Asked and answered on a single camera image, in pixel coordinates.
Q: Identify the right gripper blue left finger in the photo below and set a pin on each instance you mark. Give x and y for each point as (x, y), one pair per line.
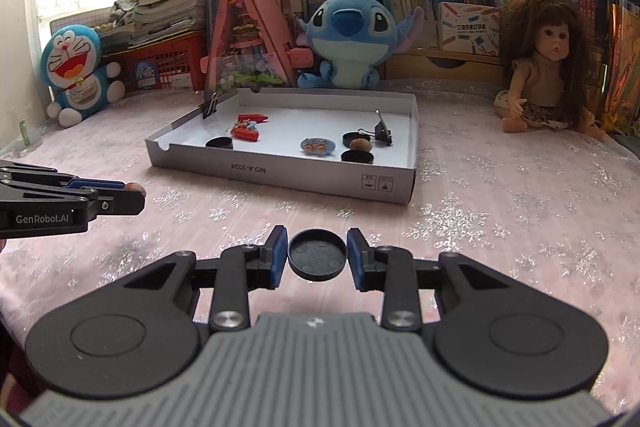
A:
(240, 270)

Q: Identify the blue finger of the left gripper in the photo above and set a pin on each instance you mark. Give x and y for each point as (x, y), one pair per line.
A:
(118, 202)
(96, 183)

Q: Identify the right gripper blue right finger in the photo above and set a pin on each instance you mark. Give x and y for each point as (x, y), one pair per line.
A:
(391, 270)

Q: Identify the black round lid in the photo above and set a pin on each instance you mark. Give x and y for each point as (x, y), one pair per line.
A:
(317, 255)

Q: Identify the black round cap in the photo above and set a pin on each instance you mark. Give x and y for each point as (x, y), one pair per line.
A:
(220, 143)
(348, 137)
(358, 156)

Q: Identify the black binder clip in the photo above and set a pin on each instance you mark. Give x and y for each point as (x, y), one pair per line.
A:
(381, 132)
(209, 104)

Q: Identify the Doraemon plush toy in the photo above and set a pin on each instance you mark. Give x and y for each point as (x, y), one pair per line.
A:
(70, 67)

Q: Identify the white cardboard tray box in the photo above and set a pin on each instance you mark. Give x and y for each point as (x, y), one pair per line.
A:
(293, 115)

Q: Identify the black binder clip on tray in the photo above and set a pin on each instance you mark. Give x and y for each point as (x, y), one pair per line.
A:
(209, 104)

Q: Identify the red plastic crate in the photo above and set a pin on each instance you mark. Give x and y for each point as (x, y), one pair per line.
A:
(170, 64)

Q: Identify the pink triangular dollhouse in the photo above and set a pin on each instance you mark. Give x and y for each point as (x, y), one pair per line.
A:
(252, 47)

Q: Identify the stack of papers and books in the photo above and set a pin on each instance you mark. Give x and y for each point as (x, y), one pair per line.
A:
(133, 23)

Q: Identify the wooden drawer box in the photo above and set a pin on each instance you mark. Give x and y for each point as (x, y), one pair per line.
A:
(439, 65)

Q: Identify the blue Stitch plush toy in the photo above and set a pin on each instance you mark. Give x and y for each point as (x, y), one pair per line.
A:
(353, 37)

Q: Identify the white colourful pencil box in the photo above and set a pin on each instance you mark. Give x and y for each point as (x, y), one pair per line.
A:
(468, 28)

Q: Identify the brown haired doll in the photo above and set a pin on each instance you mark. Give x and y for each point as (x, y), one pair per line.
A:
(546, 59)

